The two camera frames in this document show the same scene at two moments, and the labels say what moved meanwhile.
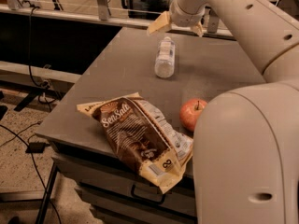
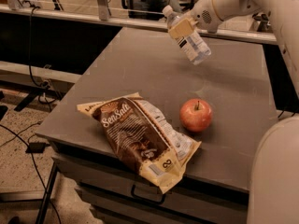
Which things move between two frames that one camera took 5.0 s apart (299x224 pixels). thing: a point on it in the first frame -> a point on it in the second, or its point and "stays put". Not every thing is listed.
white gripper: (183, 17) -> (202, 16)
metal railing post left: (102, 1) stays put
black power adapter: (36, 147) stays put
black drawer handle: (146, 198) stays put
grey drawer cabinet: (115, 194) stays put
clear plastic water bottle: (164, 60) -> (192, 42)
